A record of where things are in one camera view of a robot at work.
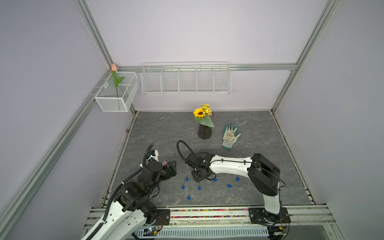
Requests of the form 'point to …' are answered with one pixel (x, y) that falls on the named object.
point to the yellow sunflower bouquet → (204, 115)
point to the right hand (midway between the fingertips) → (197, 175)
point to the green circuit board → (149, 232)
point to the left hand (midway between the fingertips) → (169, 166)
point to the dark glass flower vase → (204, 132)
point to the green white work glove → (230, 136)
